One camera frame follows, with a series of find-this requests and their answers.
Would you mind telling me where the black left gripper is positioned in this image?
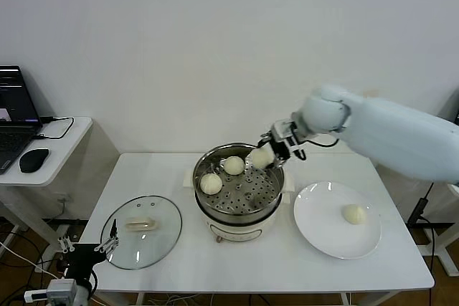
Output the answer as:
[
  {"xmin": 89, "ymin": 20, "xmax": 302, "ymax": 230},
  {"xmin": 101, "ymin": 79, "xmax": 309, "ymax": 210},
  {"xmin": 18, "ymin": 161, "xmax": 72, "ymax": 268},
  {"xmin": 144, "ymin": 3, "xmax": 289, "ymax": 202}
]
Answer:
[{"xmin": 57, "ymin": 218, "xmax": 121, "ymax": 280}]

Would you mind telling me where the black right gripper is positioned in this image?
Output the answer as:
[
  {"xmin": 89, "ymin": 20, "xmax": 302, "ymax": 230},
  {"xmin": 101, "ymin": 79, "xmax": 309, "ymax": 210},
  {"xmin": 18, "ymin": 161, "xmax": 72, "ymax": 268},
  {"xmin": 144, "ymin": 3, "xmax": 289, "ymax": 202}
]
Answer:
[{"xmin": 258, "ymin": 133, "xmax": 293, "ymax": 169}]

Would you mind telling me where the white steamed baozi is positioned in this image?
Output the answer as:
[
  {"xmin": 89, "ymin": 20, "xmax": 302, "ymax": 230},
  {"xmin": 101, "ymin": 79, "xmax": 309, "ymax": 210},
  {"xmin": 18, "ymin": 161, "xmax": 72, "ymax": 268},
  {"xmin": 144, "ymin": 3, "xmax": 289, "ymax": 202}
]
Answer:
[
  {"xmin": 199, "ymin": 173, "xmax": 224, "ymax": 194},
  {"xmin": 341, "ymin": 204, "xmax": 368, "ymax": 225},
  {"xmin": 223, "ymin": 156, "xmax": 246, "ymax": 176},
  {"xmin": 250, "ymin": 148, "xmax": 275, "ymax": 171}
]

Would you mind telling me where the glass lid with cream handle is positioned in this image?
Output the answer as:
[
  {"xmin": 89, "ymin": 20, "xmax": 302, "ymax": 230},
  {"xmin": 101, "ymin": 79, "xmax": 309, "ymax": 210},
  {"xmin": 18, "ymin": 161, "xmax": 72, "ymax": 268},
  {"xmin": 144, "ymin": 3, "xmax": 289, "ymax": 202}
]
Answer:
[{"xmin": 100, "ymin": 195, "xmax": 183, "ymax": 271}]

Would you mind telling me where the stainless steel steamer basket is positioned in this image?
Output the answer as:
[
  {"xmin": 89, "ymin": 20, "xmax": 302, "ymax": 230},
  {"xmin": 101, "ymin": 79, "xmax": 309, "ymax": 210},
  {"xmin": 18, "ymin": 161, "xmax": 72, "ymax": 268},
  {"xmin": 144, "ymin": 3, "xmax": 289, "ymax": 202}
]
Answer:
[{"xmin": 193, "ymin": 143, "xmax": 286, "ymax": 225}]

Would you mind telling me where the white round plate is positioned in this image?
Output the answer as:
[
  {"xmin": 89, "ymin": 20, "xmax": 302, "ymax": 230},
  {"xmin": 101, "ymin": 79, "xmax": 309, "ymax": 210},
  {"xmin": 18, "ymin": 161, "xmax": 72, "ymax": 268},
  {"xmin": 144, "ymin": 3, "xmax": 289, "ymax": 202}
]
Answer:
[{"xmin": 293, "ymin": 181, "xmax": 382, "ymax": 260}]

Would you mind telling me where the cream electric cooker base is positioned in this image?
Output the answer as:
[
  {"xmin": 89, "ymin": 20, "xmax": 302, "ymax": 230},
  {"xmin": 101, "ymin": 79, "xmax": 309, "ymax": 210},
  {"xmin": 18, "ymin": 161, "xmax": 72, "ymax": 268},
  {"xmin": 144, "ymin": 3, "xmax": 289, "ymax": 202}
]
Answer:
[{"xmin": 182, "ymin": 168, "xmax": 297, "ymax": 245}]

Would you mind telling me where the white side desk with laptop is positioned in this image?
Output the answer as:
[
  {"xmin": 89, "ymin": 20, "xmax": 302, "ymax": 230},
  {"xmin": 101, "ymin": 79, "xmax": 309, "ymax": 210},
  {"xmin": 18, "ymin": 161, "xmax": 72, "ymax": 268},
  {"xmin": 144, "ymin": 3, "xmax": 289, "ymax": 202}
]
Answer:
[{"xmin": 0, "ymin": 116, "xmax": 121, "ymax": 262}]

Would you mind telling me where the black computer mouse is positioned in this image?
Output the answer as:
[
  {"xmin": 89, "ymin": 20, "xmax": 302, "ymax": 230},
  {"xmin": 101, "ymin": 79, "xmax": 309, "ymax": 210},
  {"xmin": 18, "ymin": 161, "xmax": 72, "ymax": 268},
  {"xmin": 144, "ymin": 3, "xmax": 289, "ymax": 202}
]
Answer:
[{"xmin": 19, "ymin": 148, "xmax": 50, "ymax": 173}]

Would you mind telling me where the black open laptop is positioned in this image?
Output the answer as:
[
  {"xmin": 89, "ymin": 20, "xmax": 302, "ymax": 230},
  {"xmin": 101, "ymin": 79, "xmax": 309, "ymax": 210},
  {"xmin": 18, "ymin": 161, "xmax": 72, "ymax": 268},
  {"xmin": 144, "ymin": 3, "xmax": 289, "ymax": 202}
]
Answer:
[{"xmin": 0, "ymin": 64, "xmax": 44, "ymax": 176}]

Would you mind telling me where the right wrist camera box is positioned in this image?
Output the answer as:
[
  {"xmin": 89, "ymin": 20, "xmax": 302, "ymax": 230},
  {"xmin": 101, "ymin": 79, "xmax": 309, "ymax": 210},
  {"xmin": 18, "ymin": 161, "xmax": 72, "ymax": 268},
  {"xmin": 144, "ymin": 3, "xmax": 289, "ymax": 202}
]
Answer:
[{"xmin": 271, "ymin": 119, "xmax": 300, "ymax": 143}]

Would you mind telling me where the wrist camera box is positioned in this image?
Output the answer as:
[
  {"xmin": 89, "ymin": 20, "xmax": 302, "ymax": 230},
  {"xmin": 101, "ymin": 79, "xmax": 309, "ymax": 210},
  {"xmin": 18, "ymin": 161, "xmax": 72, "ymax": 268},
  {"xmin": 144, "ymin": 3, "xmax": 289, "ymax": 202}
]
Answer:
[
  {"xmin": 24, "ymin": 278, "xmax": 78, "ymax": 304},
  {"xmin": 271, "ymin": 119, "xmax": 300, "ymax": 143}
]

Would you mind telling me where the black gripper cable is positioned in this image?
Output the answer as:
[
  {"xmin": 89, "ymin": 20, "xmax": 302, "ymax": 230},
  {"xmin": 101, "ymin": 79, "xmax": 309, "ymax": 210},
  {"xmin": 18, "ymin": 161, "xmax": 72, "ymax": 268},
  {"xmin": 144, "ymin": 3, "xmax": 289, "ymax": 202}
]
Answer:
[{"xmin": 294, "ymin": 133, "xmax": 340, "ymax": 161}]

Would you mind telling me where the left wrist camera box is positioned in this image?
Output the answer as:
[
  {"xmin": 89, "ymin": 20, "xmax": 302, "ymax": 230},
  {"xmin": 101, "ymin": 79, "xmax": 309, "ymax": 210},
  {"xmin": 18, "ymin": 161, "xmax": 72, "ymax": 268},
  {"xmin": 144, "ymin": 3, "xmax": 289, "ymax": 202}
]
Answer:
[{"xmin": 24, "ymin": 278, "xmax": 78, "ymax": 304}]

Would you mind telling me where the black floor cable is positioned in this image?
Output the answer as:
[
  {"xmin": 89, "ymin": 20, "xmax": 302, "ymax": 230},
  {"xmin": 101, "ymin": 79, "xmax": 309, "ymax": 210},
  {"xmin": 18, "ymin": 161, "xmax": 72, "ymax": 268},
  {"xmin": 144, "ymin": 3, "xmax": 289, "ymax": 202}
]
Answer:
[{"xmin": 0, "ymin": 229, "xmax": 72, "ymax": 306}]

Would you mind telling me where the white floor cable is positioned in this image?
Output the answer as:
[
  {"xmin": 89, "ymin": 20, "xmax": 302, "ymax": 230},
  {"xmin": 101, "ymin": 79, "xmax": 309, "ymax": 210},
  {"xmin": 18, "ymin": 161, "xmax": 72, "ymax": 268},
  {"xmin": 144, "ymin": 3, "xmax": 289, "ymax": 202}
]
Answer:
[{"xmin": 0, "ymin": 239, "xmax": 62, "ymax": 282}]

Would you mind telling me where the white cable bundle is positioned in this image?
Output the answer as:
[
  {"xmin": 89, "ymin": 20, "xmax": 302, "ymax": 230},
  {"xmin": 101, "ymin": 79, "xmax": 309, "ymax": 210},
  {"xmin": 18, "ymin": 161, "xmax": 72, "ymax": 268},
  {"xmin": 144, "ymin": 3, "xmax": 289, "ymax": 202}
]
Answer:
[{"xmin": 148, "ymin": 293, "xmax": 202, "ymax": 306}]

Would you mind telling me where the black laptop cable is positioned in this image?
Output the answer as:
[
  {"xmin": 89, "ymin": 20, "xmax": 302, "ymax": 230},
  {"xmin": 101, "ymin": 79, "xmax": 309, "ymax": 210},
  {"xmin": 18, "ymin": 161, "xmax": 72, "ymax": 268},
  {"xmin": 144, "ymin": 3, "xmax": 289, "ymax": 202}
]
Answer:
[{"xmin": 34, "ymin": 115, "xmax": 75, "ymax": 141}]

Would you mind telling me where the black cable with power adapter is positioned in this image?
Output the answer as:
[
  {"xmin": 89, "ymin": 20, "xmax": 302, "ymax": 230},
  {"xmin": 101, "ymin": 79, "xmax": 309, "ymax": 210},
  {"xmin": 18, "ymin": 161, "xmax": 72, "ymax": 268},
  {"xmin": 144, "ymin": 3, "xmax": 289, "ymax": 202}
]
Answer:
[{"xmin": 407, "ymin": 182, "xmax": 438, "ymax": 267}]

